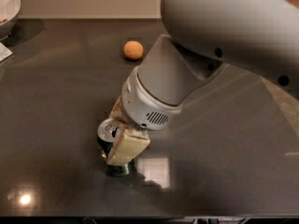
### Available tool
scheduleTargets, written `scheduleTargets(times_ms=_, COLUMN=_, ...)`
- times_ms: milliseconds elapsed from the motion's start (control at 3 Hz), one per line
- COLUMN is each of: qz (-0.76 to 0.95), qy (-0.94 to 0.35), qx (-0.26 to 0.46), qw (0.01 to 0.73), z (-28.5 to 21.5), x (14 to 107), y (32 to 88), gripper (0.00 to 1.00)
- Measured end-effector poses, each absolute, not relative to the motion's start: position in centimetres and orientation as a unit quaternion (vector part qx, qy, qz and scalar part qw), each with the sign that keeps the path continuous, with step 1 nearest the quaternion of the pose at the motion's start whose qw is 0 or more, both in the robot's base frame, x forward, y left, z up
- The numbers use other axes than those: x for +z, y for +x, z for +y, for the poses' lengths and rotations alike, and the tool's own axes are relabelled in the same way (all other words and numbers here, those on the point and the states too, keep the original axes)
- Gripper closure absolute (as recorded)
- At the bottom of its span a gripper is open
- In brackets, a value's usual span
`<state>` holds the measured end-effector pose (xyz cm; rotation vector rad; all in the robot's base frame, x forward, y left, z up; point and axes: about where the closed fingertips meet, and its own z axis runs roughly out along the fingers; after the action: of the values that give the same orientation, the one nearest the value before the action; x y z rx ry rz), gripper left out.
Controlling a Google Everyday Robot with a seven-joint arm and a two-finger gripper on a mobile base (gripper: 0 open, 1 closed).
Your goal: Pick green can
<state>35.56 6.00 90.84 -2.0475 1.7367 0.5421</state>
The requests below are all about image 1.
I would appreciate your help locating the orange fruit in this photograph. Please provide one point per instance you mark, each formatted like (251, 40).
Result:
(133, 50)

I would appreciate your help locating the white paper packet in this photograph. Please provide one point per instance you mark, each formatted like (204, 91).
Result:
(4, 52)

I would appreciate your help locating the green soda can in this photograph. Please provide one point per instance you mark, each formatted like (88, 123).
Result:
(106, 134)

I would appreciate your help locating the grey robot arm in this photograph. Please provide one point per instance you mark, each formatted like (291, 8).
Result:
(201, 38)

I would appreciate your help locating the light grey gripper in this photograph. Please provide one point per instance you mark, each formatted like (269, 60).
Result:
(140, 106)

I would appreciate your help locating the white bowl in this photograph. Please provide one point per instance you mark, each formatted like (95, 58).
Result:
(9, 13)

